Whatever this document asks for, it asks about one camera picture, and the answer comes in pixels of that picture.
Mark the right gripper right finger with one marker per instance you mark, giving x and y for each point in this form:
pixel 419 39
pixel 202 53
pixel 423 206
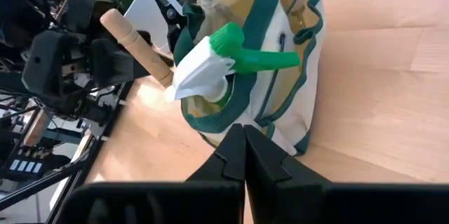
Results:
pixel 315 203

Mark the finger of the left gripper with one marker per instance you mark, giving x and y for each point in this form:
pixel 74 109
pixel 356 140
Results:
pixel 112 64
pixel 145 38

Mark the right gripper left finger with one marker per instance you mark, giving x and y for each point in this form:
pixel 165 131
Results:
pixel 175 203

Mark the green spray bottle white trigger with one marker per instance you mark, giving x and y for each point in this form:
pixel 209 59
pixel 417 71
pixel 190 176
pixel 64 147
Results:
pixel 207 69

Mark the cream gardening bag green trim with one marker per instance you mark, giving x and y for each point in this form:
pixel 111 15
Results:
pixel 280 94

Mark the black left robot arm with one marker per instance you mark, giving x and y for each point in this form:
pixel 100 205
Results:
pixel 21 13

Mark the white hexagonal plant pot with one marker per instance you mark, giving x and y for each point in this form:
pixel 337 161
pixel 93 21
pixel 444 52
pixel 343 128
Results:
pixel 145 17

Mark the black box white labels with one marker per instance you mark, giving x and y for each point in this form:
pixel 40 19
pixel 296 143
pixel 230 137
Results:
pixel 24 168

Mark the black aluminium table frame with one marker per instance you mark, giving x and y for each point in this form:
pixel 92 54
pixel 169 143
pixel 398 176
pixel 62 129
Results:
pixel 87 153

